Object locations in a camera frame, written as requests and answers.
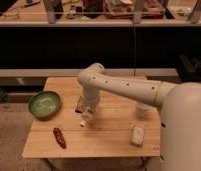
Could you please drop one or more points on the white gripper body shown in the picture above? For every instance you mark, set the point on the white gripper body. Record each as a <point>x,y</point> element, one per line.
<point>90,98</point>

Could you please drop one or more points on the white lotion bottle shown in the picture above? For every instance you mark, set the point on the white lotion bottle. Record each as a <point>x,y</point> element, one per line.
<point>86,116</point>

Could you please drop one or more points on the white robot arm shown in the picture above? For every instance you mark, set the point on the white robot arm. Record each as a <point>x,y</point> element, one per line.
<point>180,112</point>

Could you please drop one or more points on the brown rectangular box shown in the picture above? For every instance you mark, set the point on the brown rectangular box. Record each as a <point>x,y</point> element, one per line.
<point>79,107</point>

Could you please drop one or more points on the wooden table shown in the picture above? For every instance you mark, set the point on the wooden table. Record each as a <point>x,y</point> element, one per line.
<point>108,136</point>

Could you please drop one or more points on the green bowl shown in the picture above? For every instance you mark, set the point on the green bowl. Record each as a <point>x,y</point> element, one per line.
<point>44,104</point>

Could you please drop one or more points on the red chili pepper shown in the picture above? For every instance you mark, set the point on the red chili pepper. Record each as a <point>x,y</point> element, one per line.
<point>59,137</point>

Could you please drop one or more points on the white paper cup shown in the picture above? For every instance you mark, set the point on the white paper cup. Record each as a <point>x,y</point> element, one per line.
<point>142,108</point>

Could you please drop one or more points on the background workbench shelf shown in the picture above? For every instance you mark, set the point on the background workbench shelf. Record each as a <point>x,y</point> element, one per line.
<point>100,13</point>

